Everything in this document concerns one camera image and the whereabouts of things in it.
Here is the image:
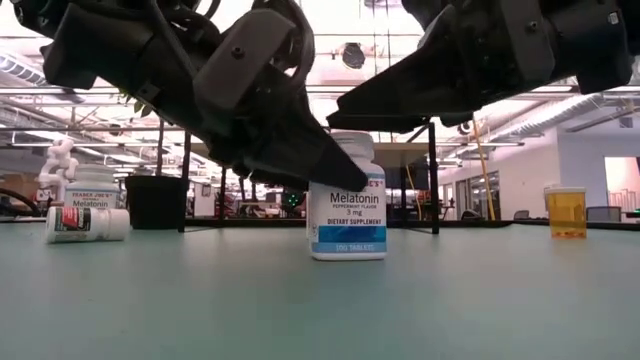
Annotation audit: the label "black round overhead device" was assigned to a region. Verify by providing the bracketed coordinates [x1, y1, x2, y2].
[341, 42, 367, 71]

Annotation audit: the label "green table mat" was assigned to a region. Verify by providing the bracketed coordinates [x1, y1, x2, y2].
[0, 219, 640, 360]

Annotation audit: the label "white articulated robot figure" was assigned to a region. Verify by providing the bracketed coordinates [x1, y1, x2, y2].
[37, 138, 81, 204]

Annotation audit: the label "black aluminium table frame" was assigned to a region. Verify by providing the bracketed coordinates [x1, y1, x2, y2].
[0, 214, 640, 231]

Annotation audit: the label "orange pill vial white cap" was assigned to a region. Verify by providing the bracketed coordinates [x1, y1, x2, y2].
[543, 185, 589, 240]

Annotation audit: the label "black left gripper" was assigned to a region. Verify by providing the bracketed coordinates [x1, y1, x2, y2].
[42, 5, 224, 151]

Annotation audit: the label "yellow cable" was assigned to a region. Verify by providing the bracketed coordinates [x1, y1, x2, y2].
[469, 117, 499, 222]

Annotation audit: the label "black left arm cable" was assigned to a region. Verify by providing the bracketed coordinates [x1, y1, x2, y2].
[267, 0, 317, 99]

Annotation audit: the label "potted green plant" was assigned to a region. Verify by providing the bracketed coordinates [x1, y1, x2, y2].
[119, 88, 190, 231]

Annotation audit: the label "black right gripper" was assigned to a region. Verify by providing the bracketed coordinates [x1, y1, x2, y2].
[555, 0, 635, 95]

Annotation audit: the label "wooden shelf black metal legs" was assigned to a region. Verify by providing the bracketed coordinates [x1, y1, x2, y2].
[177, 117, 441, 236]

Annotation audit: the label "small white bottle red label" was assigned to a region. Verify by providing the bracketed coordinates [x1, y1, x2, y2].
[44, 205, 132, 245]

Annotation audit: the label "white melatonin bottle blue label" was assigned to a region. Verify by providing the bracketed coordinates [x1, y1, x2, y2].
[63, 163, 122, 211]
[305, 130, 389, 262]

